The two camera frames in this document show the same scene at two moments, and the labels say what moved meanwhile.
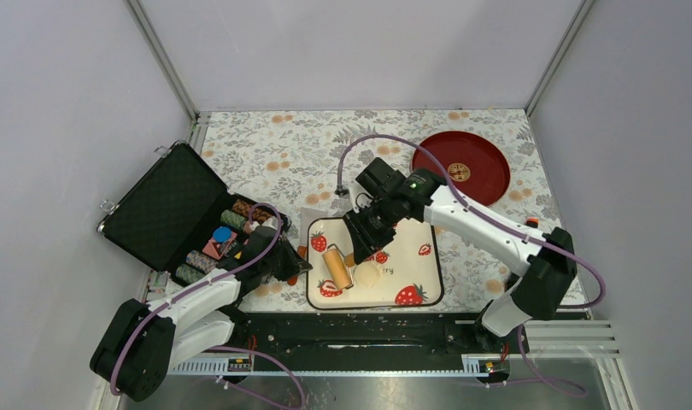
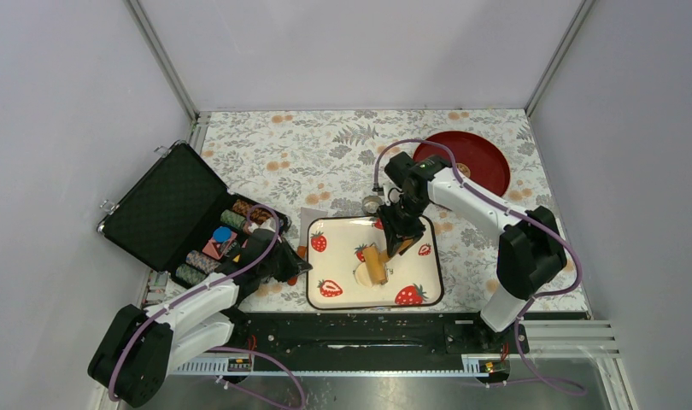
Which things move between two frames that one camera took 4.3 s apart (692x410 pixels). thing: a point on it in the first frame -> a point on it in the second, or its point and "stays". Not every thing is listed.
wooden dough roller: (339, 266) -> (374, 260)
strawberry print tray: (412, 265) stays
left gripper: (295, 265) stays
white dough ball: (366, 274) stays
